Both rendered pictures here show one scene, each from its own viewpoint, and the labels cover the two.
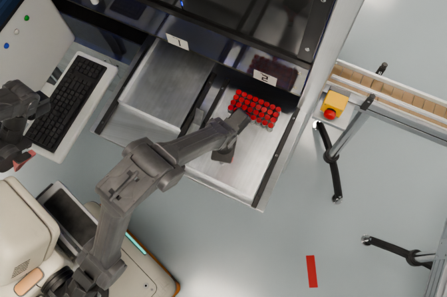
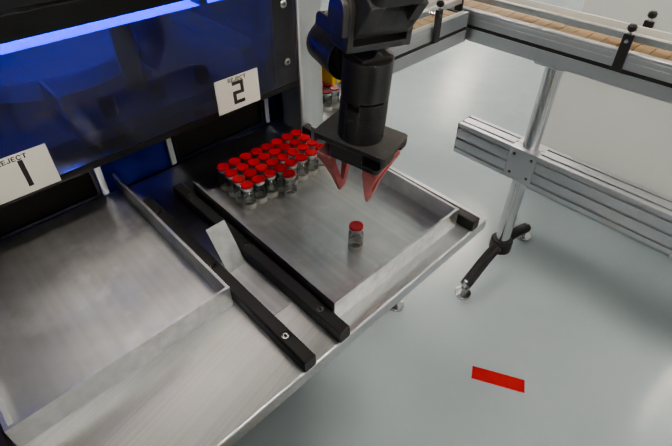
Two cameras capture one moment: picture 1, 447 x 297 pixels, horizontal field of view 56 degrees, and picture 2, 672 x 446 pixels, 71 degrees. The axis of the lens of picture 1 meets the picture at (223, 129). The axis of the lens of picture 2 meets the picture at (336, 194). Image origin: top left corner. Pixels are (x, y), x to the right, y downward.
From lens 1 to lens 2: 109 cm
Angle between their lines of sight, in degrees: 48
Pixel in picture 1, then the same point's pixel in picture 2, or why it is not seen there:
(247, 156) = (359, 207)
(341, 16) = not seen: outside the picture
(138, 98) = (56, 379)
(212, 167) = (359, 268)
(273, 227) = (413, 409)
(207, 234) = not seen: outside the picture
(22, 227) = not seen: outside the picture
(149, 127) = (168, 377)
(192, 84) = (133, 247)
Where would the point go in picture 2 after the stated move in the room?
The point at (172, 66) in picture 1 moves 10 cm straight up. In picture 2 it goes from (50, 271) to (20, 218)
